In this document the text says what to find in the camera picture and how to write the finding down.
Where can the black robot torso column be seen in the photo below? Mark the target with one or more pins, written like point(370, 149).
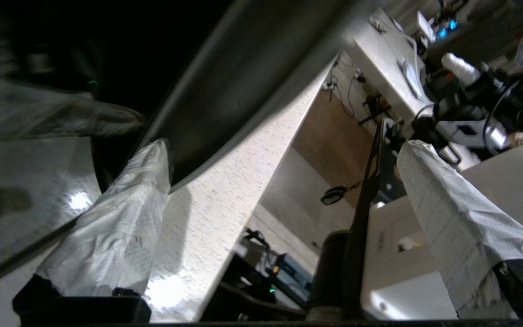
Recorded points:
point(370, 195)

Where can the white robot torso shell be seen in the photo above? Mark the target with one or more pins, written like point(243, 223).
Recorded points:
point(493, 181)

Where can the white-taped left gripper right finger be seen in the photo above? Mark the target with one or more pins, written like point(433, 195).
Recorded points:
point(466, 227)

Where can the black equipment with lights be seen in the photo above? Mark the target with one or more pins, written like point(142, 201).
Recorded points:
point(261, 281)

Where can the black round floor object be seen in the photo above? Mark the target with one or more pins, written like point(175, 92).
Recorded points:
point(333, 195)

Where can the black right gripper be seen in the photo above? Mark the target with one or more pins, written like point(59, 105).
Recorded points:
point(493, 88)

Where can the white background table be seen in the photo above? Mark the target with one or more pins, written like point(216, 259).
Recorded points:
point(388, 59)

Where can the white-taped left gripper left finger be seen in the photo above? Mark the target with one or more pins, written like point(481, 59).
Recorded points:
point(107, 236)

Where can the dark glass microwave door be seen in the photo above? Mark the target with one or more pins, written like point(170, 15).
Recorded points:
point(243, 68)

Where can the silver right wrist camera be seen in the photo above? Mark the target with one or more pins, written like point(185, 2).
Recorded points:
point(470, 131)

